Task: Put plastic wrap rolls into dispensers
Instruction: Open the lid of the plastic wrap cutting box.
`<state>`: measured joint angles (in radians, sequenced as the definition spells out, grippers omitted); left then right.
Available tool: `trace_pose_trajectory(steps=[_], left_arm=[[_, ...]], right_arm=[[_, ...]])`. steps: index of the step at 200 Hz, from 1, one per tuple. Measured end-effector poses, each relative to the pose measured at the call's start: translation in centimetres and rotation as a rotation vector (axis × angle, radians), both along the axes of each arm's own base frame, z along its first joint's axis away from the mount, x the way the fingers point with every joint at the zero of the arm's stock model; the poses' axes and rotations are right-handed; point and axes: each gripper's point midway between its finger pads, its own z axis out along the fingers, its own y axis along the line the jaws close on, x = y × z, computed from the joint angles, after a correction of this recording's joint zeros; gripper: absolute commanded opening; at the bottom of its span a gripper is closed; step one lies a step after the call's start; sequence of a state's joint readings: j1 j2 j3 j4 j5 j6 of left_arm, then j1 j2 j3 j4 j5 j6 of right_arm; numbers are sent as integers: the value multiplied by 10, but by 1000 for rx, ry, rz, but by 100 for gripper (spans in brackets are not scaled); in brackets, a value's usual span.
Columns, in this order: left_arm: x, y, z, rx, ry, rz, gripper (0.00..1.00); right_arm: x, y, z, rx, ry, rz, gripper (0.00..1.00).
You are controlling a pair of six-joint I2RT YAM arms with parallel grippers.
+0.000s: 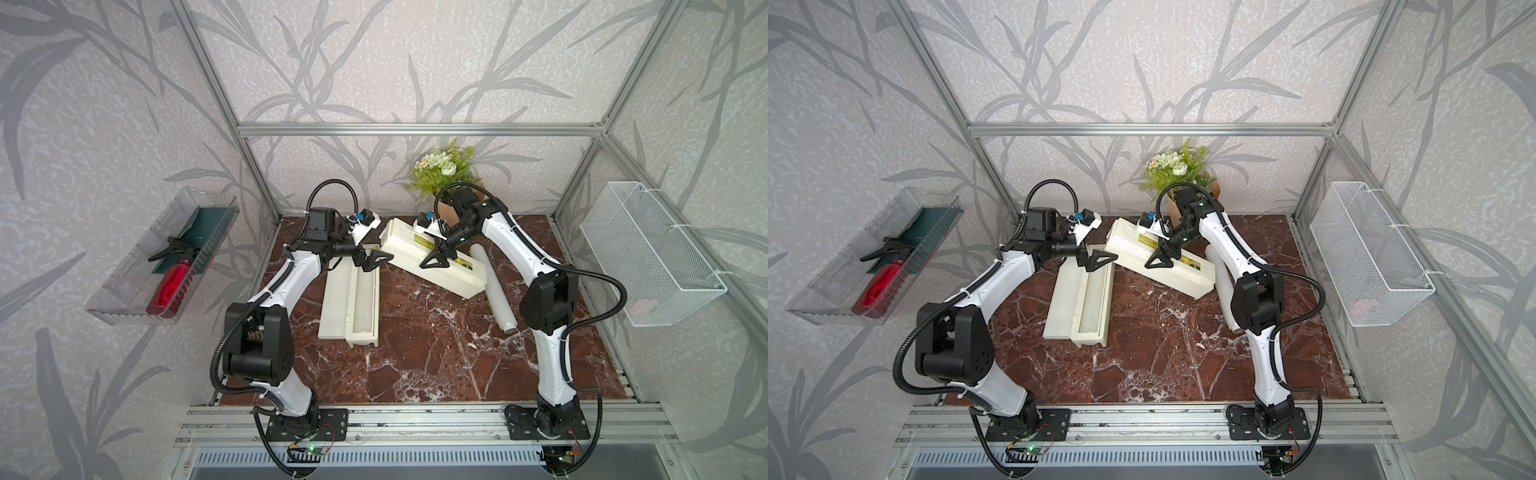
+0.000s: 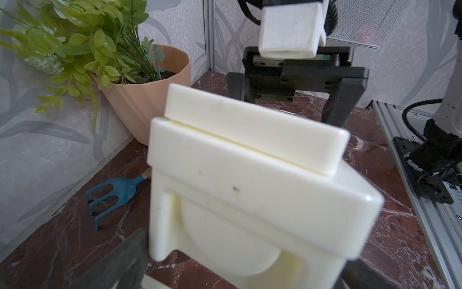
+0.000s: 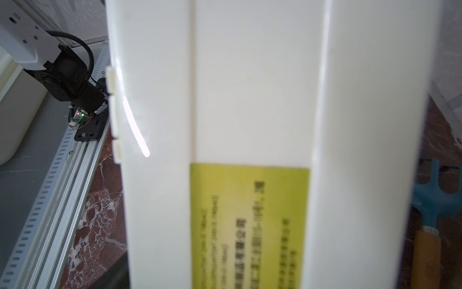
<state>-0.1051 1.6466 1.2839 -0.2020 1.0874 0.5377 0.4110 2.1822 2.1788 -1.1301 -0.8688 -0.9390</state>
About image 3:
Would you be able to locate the cream wrap dispenser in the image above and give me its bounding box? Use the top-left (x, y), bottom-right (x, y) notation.
top-left (105, 1), bottom-right (442, 289)

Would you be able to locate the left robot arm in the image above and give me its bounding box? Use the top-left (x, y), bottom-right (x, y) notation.
top-left (1, 1), bottom-right (107, 116)

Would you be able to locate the blue hand rake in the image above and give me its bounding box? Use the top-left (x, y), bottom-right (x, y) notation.
top-left (410, 158), bottom-right (462, 289)

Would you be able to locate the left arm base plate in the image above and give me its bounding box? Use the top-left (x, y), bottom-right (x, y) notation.
top-left (74, 108), bottom-right (109, 142)

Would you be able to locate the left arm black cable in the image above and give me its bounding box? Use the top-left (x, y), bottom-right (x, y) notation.
top-left (45, 30), bottom-right (95, 78)

